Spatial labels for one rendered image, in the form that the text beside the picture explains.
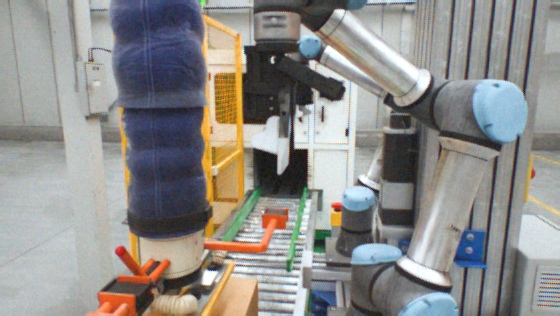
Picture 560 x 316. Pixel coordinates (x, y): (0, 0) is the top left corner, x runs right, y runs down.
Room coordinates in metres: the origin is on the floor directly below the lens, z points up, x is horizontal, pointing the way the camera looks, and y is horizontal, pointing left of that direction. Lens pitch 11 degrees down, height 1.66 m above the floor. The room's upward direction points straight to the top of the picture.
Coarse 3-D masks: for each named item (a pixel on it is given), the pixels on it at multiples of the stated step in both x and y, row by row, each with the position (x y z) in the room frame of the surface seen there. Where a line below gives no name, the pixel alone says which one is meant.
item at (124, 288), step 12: (120, 276) 0.84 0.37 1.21; (132, 276) 0.84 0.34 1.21; (144, 276) 0.83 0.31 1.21; (108, 288) 0.80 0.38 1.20; (120, 288) 0.80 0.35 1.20; (132, 288) 0.80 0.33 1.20; (144, 288) 0.79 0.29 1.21; (108, 300) 0.76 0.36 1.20; (120, 300) 0.76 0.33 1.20; (132, 300) 0.75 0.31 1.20; (144, 300) 0.80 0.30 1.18; (132, 312) 0.75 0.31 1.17
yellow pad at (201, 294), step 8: (208, 264) 1.16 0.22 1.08; (224, 264) 1.16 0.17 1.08; (232, 264) 1.17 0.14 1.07; (224, 272) 1.11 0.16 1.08; (216, 280) 1.06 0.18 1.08; (224, 280) 1.07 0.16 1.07; (192, 288) 1.01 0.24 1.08; (200, 288) 0.97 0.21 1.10; (216, 288) 1.02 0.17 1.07; (200, 296) 0.96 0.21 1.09; (208, 296) 0.97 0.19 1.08; (216, 296) 0.98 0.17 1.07; (200, 304) 0.93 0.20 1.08; (208, 304) 0.94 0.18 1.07; (200, 312) 0.90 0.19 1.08; (208, 312) 0.91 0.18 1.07
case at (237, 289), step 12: (228, 288) 1.25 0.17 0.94; (240, 288) 1.25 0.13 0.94; (252, 288) 1.25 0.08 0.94; (228, 300) 1.17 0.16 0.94; (240, 300) 1.17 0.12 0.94; (252, 300) 1.21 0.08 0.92; (156, 312) 1.11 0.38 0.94; (216, 312) 1.10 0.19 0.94; (228, 312) 1.10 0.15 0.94; (240, 312) 1.10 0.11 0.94; (252, 312) 1.21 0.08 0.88
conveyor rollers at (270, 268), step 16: (256, 208) 3.33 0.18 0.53; (288, 208) 3.30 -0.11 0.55; (304, 208) 3.29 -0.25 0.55; (256, 224) 2.90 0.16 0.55; (288, 224) 2.93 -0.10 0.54; (304, 224) 2.92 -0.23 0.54; (240, 240) 2.62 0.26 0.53; (256, 240) 2.61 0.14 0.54; (272, 240) 2.59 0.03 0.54; (288, 240) 2.59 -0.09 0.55; (304, 240) 2.58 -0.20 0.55; (240, 256) 2.35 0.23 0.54; (256, 256) 2.34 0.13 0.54; (272, 256) 2.33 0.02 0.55; (240, 272) 2.16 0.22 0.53; (256, 272) 2.14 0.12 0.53; (272, 272) 2.13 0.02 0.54; (272, 288) 1.95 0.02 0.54; (288, 288) 1.94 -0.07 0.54; (272, 304) 1.78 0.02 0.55; (288, 304) 1.78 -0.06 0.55
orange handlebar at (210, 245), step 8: (272, 224) 1.21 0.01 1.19; (272, 232) 1.17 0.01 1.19; (264, 240) 1.08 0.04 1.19; (208, 248) 1.06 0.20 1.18; (216, 248) 1.06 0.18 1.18; (224, 248) 1.06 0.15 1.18; (232, 248) 1.05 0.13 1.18; (240, 248) 1.05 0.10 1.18; (248, 248) 1.05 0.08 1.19; (256, 248) 1.04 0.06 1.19; (264, 248) 1.05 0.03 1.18; (144, 264) 0.93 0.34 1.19; (152, 264) 0.95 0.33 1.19; (160, 264) 0.93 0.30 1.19; (168, 264) 0.95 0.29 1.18; (152, 272) 0.89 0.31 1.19; (160, 272) 0.90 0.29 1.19; (152, 280) 0.86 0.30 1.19; (104, 304) 0.75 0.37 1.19; (96, 312) 0.72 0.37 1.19; (104, 312) 0.73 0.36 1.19; (120, 312) 0.73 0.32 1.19
